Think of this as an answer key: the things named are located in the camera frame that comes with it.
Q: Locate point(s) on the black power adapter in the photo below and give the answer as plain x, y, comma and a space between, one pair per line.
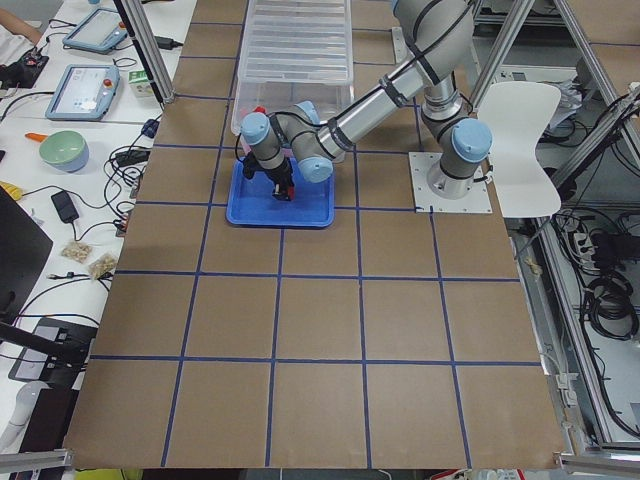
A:
64, 207

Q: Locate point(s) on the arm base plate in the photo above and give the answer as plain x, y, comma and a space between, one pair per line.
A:
435, 192

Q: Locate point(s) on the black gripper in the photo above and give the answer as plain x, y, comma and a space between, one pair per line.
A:
279, 176

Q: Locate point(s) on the blue plastic tray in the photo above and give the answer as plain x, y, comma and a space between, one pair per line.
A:
251, 202

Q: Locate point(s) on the white chair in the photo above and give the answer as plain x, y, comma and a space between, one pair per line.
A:
517, 113

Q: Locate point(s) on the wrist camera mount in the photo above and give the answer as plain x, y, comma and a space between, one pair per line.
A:
250, 166

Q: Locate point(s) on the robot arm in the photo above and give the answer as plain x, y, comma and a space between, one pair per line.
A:
436, 34

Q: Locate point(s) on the clear plastic box lid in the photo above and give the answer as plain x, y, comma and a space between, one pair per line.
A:
297, 41

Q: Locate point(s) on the aluminium frame post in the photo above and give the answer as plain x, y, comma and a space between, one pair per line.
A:
140, 32

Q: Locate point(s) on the teach pendant tablet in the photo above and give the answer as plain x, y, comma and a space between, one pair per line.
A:
100, 32
84, 93

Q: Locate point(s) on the toy carrot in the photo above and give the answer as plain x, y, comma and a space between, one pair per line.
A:
35, 136

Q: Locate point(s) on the green bowl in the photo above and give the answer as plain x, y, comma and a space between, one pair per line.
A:
66, 151

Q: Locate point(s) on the green white carton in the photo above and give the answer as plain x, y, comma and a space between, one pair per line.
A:
139, 84

